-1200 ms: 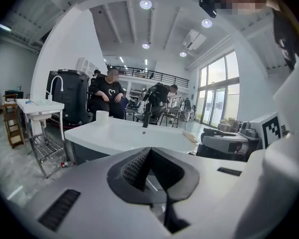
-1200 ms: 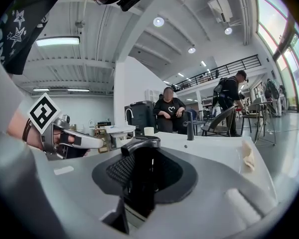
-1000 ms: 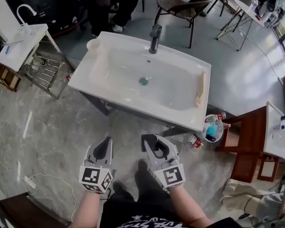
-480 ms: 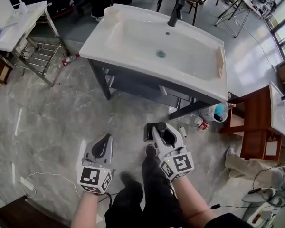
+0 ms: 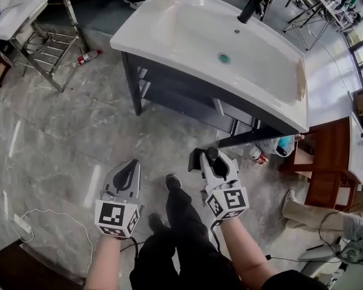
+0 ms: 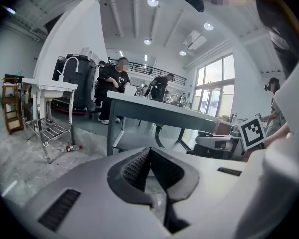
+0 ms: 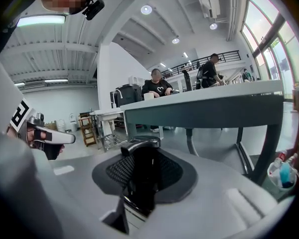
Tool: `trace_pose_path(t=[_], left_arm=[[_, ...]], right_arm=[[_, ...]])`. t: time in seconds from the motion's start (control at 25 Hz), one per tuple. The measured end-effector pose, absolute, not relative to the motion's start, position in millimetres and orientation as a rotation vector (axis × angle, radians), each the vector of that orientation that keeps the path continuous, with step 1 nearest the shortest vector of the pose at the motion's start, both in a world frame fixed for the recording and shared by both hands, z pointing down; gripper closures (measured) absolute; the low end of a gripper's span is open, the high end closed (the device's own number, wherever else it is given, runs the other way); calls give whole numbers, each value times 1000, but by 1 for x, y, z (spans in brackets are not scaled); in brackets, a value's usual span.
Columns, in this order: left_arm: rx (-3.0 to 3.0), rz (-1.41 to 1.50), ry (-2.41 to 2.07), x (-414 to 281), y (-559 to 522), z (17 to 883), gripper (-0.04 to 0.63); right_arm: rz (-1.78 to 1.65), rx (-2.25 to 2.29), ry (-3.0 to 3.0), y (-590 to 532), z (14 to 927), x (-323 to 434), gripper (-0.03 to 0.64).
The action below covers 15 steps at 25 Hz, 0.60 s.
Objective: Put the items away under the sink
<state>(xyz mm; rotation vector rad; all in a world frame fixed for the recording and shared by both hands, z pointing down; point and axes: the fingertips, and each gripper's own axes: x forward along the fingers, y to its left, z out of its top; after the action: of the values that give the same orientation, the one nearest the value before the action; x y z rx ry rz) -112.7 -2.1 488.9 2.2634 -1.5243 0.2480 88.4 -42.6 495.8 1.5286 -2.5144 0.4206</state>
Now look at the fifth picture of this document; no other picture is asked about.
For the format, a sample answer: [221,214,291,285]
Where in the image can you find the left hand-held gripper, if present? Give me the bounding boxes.
[94,159,145,239]

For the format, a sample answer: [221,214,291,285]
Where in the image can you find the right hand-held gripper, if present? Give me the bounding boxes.
[199,151,249,222]

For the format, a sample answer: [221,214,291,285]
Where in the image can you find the black soap dispenser bottle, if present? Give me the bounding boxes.
[188,146,221,173]

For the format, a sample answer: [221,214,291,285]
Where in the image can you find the grey two-tier table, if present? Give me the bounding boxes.
[120,51,291,149]

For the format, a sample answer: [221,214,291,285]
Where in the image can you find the person's right forearm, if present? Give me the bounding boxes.
[219,216,281,290]

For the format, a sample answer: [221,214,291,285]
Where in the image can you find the person's left forearm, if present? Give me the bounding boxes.
[84,236,131,290]

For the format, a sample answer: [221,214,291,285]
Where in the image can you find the grey metal bar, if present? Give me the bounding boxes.
[213,97,227,117]

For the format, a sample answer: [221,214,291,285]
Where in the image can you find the brown wooden sink cabinet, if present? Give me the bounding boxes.
[280,116,363,213]

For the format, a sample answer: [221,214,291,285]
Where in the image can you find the stainless steel sink stand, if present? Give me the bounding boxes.
[10,0,90,93]

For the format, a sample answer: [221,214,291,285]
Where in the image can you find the white ceramic sink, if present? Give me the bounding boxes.
[110,0,310,134]

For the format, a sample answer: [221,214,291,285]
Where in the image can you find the red and white bottle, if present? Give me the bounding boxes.
[248,146,269,165]

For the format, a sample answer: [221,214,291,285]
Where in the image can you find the person's right shoe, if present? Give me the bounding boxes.
[165,173,183,193]

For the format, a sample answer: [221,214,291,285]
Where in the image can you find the person's shoe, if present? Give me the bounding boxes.
[147,213,170,232]
[165,173,183,193]

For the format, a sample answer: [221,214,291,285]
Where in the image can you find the person's left shoe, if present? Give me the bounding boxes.
[147,213,170,232]

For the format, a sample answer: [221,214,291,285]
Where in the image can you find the translucent white waste bin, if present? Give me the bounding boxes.
[255,134,296,158]

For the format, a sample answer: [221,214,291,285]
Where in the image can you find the person's black trousers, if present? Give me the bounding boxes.
[129,187,243,290]

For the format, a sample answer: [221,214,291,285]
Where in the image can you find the white power strip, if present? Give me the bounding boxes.
[13,213,33,234]

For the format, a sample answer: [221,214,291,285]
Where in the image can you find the dark brown wooden furniture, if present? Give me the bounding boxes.
[0,240,86,290]

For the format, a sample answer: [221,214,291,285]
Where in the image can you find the grey plastic appliance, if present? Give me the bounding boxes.
[299,237,363,279]

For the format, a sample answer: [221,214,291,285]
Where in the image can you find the person's black printed shirt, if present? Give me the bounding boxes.
[261,269,327,290]

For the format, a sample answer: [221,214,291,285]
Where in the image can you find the round white table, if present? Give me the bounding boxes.
[286,0,345,51]

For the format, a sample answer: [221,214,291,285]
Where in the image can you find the white cable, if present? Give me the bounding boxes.
[0,204,94,265]

